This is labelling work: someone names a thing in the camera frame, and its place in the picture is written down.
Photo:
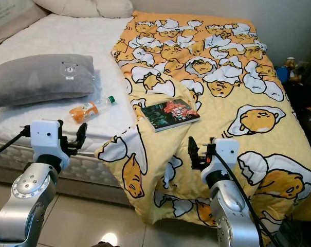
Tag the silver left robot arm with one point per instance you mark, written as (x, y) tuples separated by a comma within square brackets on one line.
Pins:
[(21, 206)]

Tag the blue container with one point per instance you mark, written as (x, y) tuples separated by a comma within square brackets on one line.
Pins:
[(284, 74)]

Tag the dark book with red cover art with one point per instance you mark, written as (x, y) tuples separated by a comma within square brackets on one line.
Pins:
[(171, 114)]

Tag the cream bolster pillow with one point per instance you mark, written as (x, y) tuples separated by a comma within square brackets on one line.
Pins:
[(78, 7)]

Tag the grey pillow with bear print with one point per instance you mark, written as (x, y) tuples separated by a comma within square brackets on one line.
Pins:
[(37, 82)]

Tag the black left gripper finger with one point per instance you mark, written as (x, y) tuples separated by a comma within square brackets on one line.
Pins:
[(81, 136)]

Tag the beige bed base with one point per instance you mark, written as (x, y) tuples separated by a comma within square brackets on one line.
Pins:
[(62, 182)]

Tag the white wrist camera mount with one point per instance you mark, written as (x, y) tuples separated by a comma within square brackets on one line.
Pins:
[(226, 154), (46, 136)]

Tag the white quilted mattress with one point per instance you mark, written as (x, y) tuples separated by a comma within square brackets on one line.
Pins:
[(62, 41)]

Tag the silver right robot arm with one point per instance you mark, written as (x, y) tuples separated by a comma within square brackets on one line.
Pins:
[(232, 206)]

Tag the yellow cartoon egg blanket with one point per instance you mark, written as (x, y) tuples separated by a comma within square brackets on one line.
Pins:
[(217, 62)]

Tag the plastic bottle with orange drink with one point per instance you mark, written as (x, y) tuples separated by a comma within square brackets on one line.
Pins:
[(84, 110)]

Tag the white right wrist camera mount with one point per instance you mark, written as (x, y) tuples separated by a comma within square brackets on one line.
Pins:
[(226, 154)]

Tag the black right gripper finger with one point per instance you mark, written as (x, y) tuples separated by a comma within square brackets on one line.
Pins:
[(195, 149)]

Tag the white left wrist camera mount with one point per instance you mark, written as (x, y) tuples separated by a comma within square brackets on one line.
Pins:
[(46, 136)]

